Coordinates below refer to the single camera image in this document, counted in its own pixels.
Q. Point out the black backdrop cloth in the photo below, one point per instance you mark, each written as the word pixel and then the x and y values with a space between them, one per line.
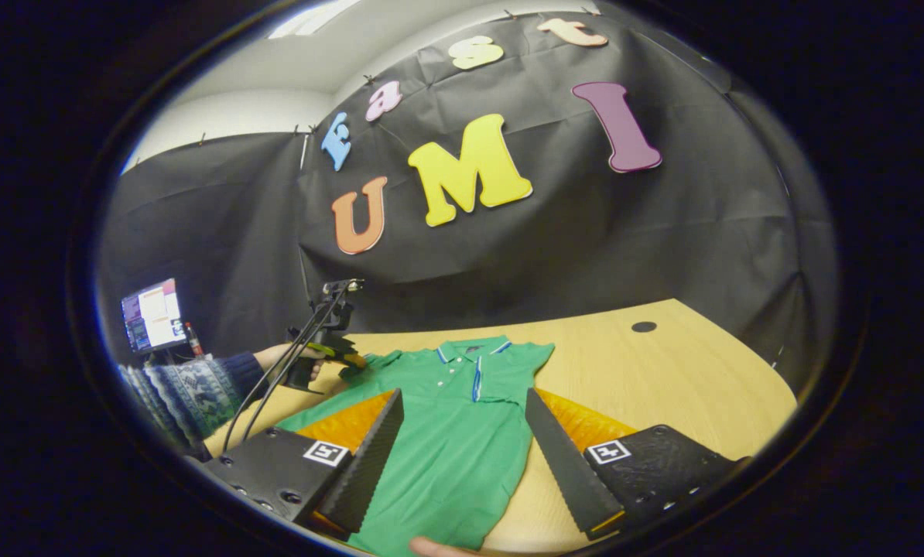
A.
pixel 547 247

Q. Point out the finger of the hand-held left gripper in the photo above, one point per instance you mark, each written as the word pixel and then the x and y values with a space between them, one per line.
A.
pixel 342 352

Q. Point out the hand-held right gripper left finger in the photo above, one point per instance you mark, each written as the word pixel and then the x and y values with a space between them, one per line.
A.
pixel 369 472

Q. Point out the computer monitor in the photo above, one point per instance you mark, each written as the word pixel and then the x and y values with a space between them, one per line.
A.
pixel 156 313

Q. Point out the green T-shirt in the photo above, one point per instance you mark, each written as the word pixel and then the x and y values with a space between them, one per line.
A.
pixel 446 449

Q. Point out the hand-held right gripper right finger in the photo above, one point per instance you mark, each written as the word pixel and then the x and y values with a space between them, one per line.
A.
pixel 570 480

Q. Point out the red bottle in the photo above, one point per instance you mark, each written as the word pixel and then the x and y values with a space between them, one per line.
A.
pixel 194 342

